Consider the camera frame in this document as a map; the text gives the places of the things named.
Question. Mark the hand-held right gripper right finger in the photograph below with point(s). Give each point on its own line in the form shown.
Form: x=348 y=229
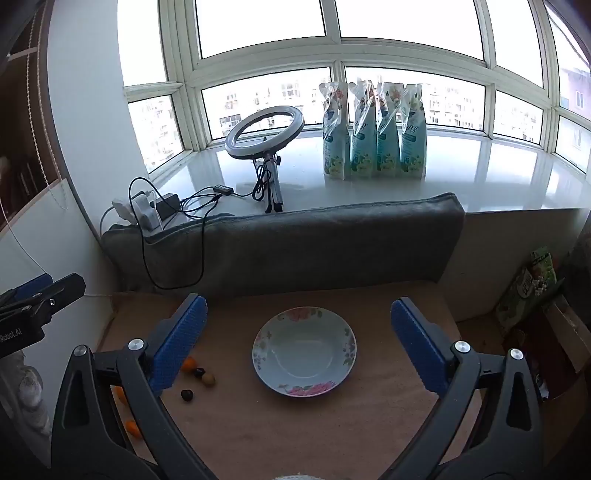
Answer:
x=415 y=344

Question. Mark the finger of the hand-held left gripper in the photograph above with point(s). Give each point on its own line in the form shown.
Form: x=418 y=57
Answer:
x=67 y=288
x=32 y=282

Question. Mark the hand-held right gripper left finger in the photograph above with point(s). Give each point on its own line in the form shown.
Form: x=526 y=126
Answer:
x=182 y=341

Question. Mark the small mandarin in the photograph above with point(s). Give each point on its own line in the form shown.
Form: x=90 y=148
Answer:
x=188 y=365

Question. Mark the brown longan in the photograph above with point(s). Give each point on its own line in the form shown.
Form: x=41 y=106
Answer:
x=208 y=379

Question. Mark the large spotted orange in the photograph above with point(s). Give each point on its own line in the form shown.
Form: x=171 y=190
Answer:
x=134 y=429

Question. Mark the floral white plate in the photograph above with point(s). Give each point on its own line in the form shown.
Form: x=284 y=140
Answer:
x=300 y=355

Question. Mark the white power strip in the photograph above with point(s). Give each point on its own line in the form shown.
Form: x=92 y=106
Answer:
x=138 y=212

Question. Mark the green cardboard box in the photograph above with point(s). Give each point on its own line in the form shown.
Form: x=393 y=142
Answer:
x=521 y=300

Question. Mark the peach blanket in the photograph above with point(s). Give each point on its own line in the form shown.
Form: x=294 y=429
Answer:
x=258 y=429

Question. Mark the black power adapter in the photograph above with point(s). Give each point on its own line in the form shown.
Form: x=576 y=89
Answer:
x=167 y=203

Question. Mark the red cardboard box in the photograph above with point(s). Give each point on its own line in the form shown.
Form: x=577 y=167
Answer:
x=558 y=350

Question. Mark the brown wooden shelf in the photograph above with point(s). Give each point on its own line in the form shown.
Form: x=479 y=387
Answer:
x=23 y=138

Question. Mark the grey cushion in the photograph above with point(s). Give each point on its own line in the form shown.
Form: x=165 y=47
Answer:
x=300 y=249

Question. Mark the green drink carton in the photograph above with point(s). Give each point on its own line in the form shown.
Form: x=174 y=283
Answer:
x=545 y=263

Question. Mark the white windowsill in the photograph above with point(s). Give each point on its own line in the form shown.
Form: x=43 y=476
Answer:
x=461 y=180

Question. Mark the white window frame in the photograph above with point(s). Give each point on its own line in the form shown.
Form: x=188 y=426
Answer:
x=184 y=74

